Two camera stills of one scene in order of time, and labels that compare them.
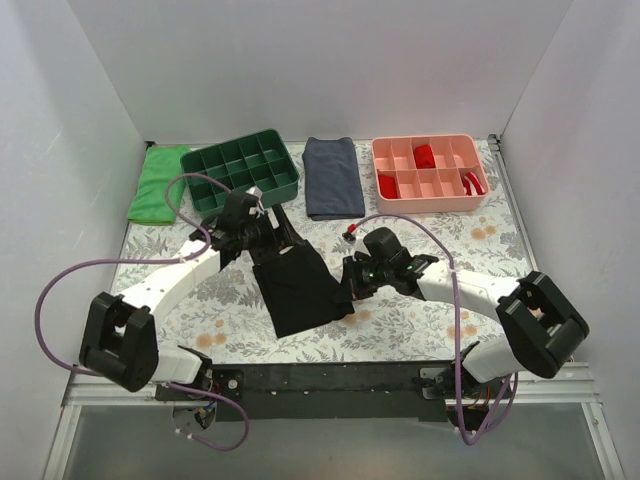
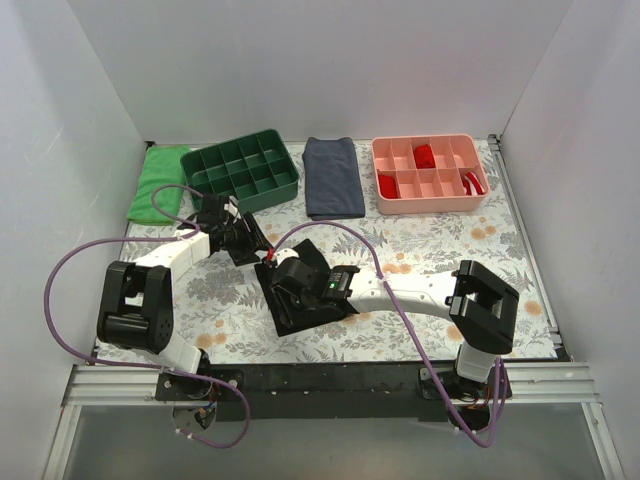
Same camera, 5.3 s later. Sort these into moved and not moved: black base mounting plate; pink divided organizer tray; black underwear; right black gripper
Moved: right black gripper
Not moved: pink divided organizer tray; black base mounting plate; black underwear
